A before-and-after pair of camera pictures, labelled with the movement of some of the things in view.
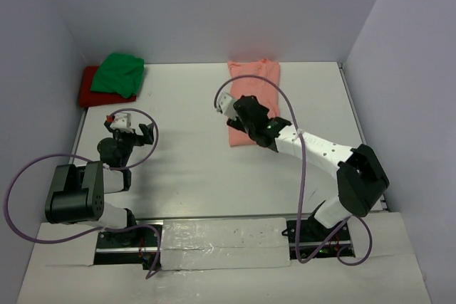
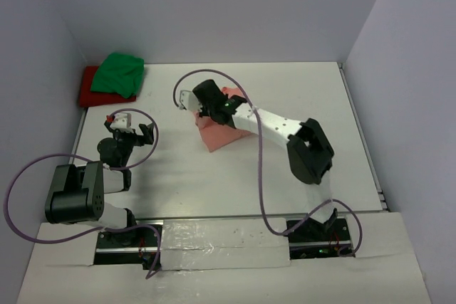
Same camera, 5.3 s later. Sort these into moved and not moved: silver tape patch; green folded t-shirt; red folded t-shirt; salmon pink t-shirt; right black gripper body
Moved: salmon pink t-shirt; right black gripper body
Not moved: silver tape patch; green folded t-shirt; red folded t-shirt
